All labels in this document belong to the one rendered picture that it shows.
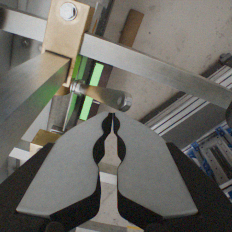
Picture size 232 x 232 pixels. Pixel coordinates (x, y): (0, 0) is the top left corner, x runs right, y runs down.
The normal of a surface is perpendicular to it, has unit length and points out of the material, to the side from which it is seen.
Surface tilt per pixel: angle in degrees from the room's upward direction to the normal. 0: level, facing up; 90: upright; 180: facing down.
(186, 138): 0
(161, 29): 0
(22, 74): 90
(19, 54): 0
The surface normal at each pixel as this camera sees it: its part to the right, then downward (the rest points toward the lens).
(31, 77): 0.34, -0.81
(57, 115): 0.00, 0.50
